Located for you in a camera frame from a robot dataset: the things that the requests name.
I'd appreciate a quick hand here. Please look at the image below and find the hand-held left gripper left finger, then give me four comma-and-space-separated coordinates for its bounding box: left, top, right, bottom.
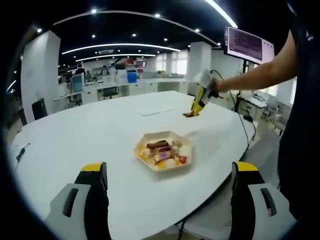
44, 161, 112, 240

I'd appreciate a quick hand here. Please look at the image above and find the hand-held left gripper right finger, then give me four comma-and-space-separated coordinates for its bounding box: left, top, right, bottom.
229, 161, 298, 240

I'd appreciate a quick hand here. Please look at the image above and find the cream hexagonal container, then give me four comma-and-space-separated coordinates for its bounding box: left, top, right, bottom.
133, 129, 195, 172

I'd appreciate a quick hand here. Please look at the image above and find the dark brown food bar packet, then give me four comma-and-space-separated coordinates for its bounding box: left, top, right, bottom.
146, 140, 170, 149

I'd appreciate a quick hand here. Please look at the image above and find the pink food packet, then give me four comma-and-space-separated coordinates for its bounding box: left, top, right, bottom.
157, 146, 173, 160

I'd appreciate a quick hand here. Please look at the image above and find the black monitor stand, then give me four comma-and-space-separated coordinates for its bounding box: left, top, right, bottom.
234, 59, 252, 113

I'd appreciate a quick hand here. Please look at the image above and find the row of white office desks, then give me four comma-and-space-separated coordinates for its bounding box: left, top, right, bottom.
53, 77, 193, 106

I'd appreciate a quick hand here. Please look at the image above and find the white flat strip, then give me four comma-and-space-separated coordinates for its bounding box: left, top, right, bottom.
139, 107, 175, 117

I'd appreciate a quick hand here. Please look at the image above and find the white side desk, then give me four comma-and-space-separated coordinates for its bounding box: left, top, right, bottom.
239, 94, 268, 121

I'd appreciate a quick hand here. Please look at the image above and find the large screen monitor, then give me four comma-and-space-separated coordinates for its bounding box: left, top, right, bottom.
224, 26, 275, 65

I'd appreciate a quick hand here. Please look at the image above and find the blue box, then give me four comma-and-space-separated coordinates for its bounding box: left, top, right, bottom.
126, 72, 139, 84

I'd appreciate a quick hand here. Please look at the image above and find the person's dark shirt torso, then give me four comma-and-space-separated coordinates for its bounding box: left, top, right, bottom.
277, 0, 320, 221

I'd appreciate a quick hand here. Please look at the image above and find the white storage box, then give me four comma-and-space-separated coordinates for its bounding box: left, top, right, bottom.
114, 72, 128, 83

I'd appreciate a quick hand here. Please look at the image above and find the grey office chair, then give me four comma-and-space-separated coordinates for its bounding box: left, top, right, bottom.
274, 102, 293, 131

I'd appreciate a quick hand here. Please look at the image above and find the black office chair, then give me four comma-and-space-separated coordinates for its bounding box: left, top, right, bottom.
101, 86, 119, 100

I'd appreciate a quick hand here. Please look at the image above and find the teal screen monitor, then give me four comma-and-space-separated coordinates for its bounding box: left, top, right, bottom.
71, 74, 85, 93

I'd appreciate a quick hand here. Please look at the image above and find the white square pillar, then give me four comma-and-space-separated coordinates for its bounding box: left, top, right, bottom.
21, 29, 62, 123

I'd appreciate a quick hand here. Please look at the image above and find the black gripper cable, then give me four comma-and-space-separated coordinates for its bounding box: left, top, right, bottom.
209, 69, 251, 151

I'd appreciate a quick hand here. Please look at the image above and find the red white wall banner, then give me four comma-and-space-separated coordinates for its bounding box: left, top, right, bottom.
113, 58, 137, 70

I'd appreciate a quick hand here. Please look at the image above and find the black plug cable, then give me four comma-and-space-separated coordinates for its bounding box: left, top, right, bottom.
15, 142, 31, 163

